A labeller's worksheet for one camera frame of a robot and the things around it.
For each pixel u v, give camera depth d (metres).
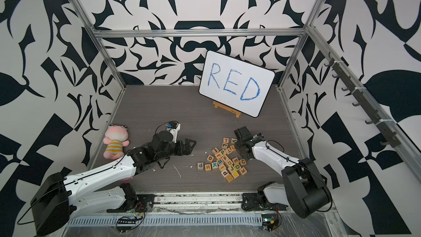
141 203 0.73
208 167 0.83
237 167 0.83
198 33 0.92
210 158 0.85
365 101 0.55
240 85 0.94
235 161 0.84
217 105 1.06
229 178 0.79
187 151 0.70
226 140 0.91
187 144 0.71
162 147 0.61
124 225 0.73
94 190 0.48
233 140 0.91
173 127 0.71
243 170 0.81
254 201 0.74
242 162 0.83
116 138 0.88
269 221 0.71
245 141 0.68
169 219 0.71
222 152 0.87
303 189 0.42
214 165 0.83
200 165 0.83
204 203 0.76
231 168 0.82
